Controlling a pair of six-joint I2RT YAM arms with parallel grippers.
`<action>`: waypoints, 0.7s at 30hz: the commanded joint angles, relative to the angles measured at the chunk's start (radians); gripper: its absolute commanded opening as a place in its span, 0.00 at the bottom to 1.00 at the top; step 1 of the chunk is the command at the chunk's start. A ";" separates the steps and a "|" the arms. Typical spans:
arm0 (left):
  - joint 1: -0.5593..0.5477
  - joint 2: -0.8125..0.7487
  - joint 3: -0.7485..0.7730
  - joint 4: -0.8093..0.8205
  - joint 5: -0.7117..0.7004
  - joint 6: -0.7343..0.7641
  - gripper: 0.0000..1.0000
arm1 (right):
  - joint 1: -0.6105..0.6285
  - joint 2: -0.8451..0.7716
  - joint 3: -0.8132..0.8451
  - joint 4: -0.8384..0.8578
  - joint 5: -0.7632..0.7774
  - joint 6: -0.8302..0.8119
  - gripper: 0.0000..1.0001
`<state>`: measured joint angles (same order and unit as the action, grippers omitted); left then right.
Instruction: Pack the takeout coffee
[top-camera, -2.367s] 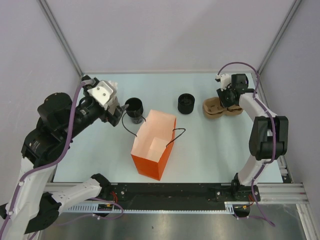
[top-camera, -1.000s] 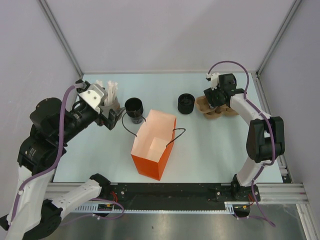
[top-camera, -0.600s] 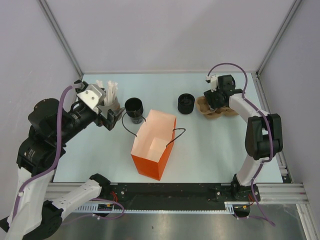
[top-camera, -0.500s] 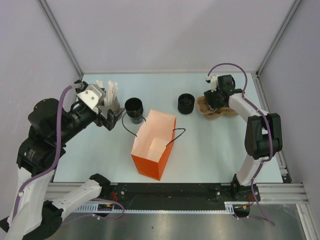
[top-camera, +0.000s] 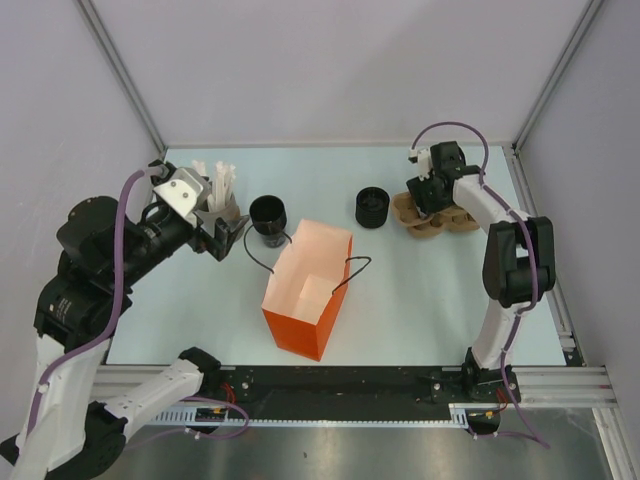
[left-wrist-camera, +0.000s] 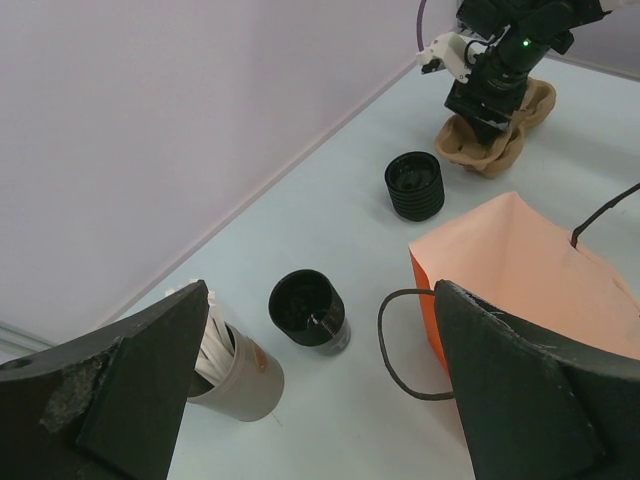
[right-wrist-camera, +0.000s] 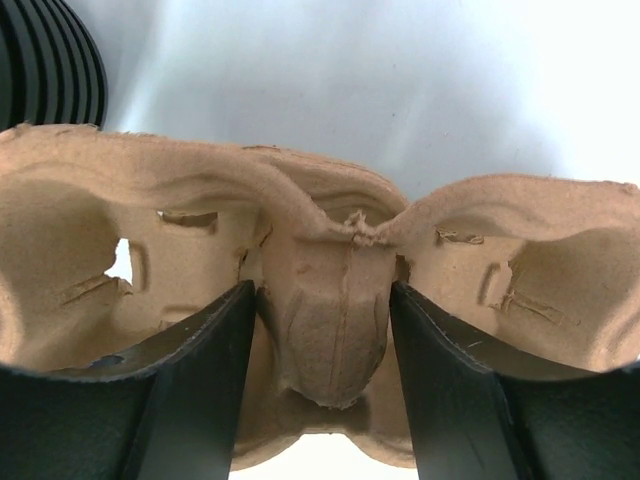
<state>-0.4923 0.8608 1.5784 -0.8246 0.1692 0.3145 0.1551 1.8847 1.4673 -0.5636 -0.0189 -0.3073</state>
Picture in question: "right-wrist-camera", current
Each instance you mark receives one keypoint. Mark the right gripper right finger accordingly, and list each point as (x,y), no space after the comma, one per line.
(479,408)

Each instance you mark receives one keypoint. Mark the black ribbed coffee cup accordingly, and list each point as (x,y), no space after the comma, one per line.
(51,69)

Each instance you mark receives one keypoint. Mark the brown pulp cup carrier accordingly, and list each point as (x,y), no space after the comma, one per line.
(108,239)

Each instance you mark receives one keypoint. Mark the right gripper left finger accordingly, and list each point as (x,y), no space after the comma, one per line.
(165,408)

